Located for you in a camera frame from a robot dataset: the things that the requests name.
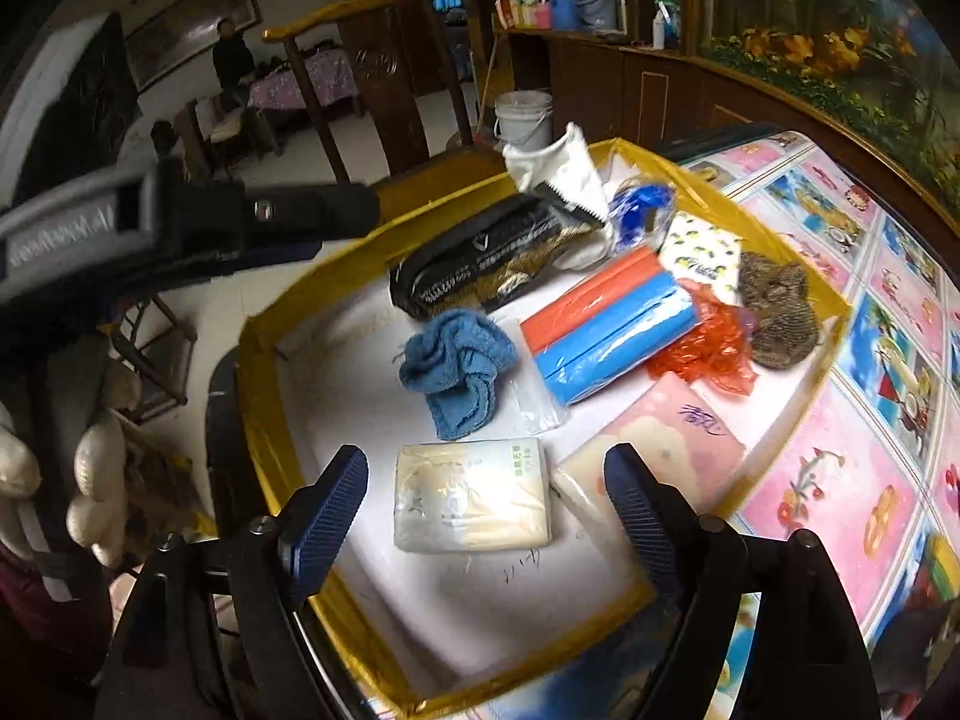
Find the pink tissue pack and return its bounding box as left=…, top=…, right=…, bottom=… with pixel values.
left=551, top=371, right=747, bottom=541

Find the clear plastic bag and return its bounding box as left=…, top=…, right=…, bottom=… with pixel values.
left=510, top=319, right=571, bottom=432

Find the orange plastic bag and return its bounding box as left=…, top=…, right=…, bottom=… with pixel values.
left=646, top=277, right=758, bottom=398

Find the table with floral cloth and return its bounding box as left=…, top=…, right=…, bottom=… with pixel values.
left=247, top=49, right=361, bottom=117

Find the small wooden chair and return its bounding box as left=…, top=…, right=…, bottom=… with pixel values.
left=176, top=94, right=271, bottom=181

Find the framed wall painting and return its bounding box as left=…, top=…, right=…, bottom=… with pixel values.
left=124, top=0, right=263, bottom=95

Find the blue roll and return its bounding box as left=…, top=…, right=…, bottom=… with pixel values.
left=538, top=271, right=702, bottom=406

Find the lemon print tissue pack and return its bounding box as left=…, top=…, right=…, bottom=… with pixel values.
left=660, top=211, right=743, bottom=293

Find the steel wool scrubber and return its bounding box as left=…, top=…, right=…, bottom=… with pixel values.
left=739, top=251, right=820, bottom=370

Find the wooden stool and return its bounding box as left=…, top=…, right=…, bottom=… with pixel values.
left=112, top=292, right=200, bottom=421

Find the printed floral tablecloth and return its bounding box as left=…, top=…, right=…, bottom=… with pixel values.
left=487, top=127, right=960, bottom=720

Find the pink carton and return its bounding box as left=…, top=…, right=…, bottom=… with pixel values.
left=495, top=0, right=552, bottom=31

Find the aquarium with artificial flowers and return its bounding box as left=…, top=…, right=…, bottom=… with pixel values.
left=701, top=0, right=960, bottom=196

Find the white plastic bucket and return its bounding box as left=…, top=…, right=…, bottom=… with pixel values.
left=493, top=90, right=556, bottom=155

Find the orange roll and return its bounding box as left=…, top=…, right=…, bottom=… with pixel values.
left=519, top=246, right=665, bottom=353

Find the wooden cabinet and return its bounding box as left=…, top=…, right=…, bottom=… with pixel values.
left=491, top=22, right=721, bottom=158

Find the white tissue pack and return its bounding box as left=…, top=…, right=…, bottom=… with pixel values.
left=394, top=436, right=554, bottom=554

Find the black foil packet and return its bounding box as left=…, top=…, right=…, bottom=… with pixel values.
left=388, top=191, right=608, bottom=320

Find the white plastic bag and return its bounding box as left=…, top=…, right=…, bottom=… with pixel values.
left=502, top=122, right=612, bottom=271

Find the blue towel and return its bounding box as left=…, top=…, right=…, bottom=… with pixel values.
left=397, top=307, right=520, bottom=442

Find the blue item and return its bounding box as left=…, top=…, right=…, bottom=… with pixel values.
left=604, top=176, right=680, bottom=256

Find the white spray bottle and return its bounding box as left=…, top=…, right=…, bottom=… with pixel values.
left=651, top=0, right=680, bottom=52

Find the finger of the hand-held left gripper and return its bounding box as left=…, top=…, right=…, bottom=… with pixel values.
left=150, top=236, right=325, bottom=276
left=161, top=178, right=382, bottom=241

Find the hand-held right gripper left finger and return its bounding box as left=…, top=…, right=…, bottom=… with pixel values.
left=94, top=444, right=370, bottom=720

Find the person's left hand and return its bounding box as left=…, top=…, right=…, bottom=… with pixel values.
left=0, top=356, right=143, bottom=571

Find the yellow taped white foam box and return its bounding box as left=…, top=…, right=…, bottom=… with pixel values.
left=236, top=136, right=852, bottom=717

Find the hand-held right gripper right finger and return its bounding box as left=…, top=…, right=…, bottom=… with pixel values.
left=604, top=442, right=882, bottom=720

